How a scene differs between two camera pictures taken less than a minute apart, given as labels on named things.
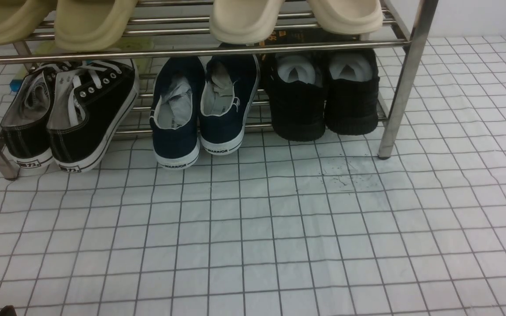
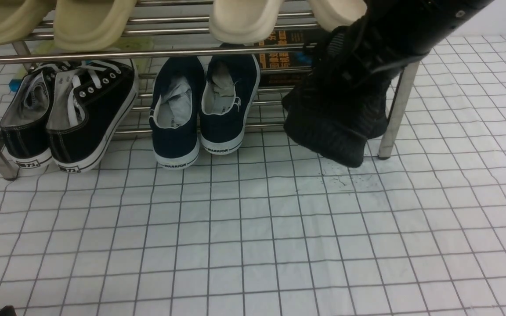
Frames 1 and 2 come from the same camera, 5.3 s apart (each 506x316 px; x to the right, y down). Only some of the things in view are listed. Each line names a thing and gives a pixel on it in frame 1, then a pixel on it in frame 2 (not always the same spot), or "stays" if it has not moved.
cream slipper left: (245, 22) stays
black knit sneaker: (296, 82) -> (326, 110)
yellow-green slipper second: (92, 25) stays
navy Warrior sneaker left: (174, 114) stays
